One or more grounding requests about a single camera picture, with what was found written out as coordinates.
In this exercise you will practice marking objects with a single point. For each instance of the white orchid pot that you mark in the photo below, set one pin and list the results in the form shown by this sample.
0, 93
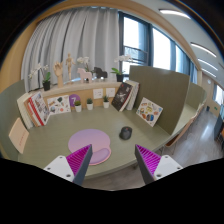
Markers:
46, 75
117, 72

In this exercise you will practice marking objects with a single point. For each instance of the purple round number sign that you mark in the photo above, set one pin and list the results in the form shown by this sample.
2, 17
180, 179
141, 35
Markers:
73, 98

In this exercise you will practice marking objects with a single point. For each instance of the beige book far left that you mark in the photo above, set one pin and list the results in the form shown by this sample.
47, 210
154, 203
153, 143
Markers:
23, 111

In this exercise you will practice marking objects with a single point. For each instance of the black computer mouse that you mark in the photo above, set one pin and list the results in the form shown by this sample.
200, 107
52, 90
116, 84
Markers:
125, 133

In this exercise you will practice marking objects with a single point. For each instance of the red bordered picture book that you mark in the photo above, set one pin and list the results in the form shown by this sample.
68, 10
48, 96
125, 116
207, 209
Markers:
39, 108

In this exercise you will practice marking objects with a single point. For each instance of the small potted plant middle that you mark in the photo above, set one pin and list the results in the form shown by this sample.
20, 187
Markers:
89, 103

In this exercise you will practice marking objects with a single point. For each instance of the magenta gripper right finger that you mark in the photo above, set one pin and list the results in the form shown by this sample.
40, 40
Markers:
153, 166

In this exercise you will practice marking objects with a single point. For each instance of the pink mouse pad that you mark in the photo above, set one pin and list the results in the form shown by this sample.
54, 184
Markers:
99, 140

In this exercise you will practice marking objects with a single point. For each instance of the pale pink card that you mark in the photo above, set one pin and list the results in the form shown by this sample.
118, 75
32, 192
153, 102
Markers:
18, 135

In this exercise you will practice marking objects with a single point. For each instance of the dark wooden horse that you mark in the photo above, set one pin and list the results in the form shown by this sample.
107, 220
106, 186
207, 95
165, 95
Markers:
100, 73

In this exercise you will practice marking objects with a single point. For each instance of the white orchid right pot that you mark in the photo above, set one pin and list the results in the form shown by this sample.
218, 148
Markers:
117, 72

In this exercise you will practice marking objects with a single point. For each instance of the white orchid middle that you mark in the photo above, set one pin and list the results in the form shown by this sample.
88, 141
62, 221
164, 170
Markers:
85, 61

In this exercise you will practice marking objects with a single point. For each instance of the small potted plant left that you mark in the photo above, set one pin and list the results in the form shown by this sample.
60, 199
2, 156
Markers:
78, 106

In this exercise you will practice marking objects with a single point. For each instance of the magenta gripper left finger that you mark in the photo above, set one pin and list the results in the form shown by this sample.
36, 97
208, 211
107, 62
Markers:
73, 167

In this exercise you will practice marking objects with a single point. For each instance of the white book behind dark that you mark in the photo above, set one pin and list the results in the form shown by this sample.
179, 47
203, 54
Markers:
133, 95

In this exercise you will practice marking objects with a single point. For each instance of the small potted plant right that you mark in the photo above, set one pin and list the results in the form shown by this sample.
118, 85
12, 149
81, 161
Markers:
106, 102

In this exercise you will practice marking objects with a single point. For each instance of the wooden shelf ledge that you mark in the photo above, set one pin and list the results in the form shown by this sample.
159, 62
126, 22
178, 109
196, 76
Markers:
95, 90

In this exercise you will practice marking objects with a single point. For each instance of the white orchid left pot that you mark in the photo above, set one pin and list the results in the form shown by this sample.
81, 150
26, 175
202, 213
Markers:
46, 75

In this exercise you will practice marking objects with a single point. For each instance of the wooden mannequin figure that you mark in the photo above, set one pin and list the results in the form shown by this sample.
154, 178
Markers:
69, 63

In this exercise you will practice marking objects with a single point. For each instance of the wooden hand model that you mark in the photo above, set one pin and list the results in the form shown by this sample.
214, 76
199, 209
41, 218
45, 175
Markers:
58, 70

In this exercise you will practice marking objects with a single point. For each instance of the colourful illustrated card right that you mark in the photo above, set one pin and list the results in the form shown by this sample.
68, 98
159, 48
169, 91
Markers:
149, 111

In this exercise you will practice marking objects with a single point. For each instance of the white wooden horse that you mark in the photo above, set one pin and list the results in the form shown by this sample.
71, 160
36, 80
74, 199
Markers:
84, 75

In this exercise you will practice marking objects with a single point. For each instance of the illustrated card with objects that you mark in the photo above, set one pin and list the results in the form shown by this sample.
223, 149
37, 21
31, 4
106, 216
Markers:
59, 105

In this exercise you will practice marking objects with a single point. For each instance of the grey curtain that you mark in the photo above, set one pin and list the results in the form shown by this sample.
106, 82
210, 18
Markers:
91, 32

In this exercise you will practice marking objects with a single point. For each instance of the dark cover book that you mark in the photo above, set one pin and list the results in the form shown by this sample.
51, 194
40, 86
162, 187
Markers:
121, 97

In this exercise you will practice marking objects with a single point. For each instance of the small potted plant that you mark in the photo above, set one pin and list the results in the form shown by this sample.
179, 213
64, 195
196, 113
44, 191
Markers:
106, 102
78, 106
89, 103

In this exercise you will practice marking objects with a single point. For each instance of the green partition panel right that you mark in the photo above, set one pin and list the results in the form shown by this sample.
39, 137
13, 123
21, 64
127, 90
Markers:
166, 88

